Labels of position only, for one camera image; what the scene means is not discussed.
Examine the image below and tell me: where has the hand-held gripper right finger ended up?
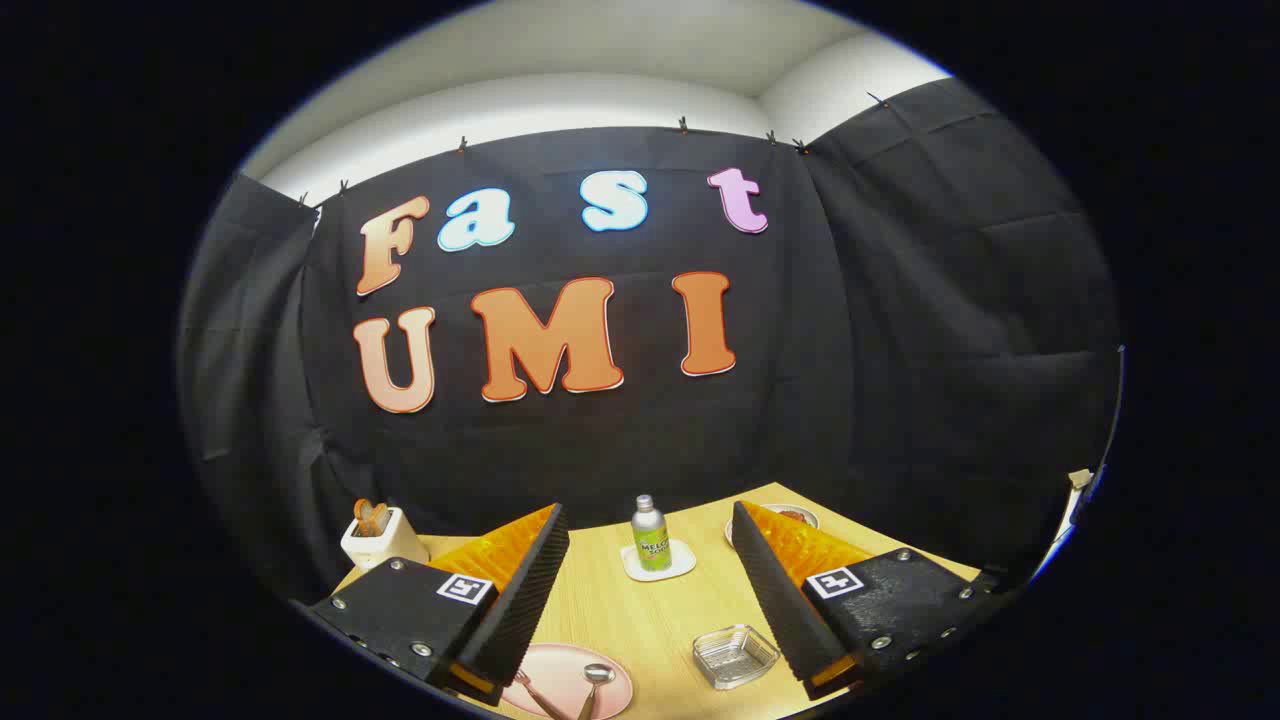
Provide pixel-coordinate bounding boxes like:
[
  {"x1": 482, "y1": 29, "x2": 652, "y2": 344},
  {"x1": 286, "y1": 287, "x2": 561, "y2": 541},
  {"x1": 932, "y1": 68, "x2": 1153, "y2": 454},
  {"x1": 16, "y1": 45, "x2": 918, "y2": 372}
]
[{"x1": 730, "y1": 500, "x2": 1016, "y2": 701}]

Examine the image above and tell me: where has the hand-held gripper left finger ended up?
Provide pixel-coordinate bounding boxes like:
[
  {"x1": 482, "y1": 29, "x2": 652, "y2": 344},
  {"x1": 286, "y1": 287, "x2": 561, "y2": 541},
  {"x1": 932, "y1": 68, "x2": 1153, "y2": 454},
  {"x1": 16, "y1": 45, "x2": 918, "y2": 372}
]
[{"x1": 305, "y1": 503, "x2": 571, "y2": 706}]

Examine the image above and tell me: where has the fork with wooden handle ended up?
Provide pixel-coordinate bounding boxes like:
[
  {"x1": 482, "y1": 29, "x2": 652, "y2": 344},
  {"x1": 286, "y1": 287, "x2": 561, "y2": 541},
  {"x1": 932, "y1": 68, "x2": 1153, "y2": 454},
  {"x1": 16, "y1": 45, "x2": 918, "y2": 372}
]
[{"x1": 513, "y1": 668, "x2": 571, "y2": 720}]

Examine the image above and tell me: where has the spoon with wooden handle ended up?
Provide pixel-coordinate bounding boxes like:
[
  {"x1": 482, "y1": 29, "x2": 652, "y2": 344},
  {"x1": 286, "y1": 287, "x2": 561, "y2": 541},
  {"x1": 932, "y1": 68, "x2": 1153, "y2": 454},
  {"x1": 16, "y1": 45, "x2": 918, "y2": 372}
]
[{"x1": 575, "y1": 663, "x2": 617, "y2": 720}]

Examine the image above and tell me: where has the pink round plate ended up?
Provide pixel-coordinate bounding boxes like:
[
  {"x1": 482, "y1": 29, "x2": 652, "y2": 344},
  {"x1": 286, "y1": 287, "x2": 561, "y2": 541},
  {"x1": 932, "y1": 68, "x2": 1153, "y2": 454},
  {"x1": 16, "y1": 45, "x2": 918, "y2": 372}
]
[{"x1": 497, "y1": 643, "x2": 634, "y2": 720}]

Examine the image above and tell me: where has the white oval food plate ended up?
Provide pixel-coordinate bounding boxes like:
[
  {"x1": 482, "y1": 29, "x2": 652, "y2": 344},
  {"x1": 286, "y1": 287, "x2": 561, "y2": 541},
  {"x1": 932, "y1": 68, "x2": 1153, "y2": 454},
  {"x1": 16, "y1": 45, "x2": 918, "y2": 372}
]
[{"x1": 724, "y1": 503, "x2": 820, "y2": 549}]

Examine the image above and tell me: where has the white square coaster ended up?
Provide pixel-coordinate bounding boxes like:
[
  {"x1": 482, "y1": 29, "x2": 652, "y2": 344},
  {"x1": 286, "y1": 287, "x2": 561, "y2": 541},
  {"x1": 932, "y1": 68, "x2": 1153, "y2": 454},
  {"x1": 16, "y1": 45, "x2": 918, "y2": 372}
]
[{"x1": 620, "y1": 540, "x2": 698, "y2": 583}]

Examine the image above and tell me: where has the green soda bottle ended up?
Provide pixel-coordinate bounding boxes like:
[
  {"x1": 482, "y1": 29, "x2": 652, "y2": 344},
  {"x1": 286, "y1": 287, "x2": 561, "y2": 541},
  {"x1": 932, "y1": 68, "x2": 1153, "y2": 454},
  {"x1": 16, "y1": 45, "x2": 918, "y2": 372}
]
[{"x1": 631, "y1": 494, "x2": 673, "y2": 573}]

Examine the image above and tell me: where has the white toaster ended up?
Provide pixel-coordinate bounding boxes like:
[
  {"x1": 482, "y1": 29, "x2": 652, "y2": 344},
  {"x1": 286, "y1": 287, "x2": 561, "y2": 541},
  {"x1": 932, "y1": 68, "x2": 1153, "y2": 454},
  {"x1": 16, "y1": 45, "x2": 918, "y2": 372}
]
[{"x1": 340, "y1": 507, "x2": 431, "y2": 571}]

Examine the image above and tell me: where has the row of small backdrop clips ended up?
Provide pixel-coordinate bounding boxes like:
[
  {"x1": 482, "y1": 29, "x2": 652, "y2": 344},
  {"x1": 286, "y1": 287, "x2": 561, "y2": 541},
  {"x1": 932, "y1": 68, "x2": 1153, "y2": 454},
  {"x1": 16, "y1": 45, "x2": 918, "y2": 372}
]
[{"x1": 298, "y1": 90, "x2": 891, "y2": 206}]

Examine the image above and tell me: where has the metal wire basket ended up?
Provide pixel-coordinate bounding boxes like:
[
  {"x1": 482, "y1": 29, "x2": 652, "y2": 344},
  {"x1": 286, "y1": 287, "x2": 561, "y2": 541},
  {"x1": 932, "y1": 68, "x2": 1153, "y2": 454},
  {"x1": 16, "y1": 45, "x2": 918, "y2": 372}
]
[{"x1": 692, "y1": 624, "x2": 782, "y2": 691}]

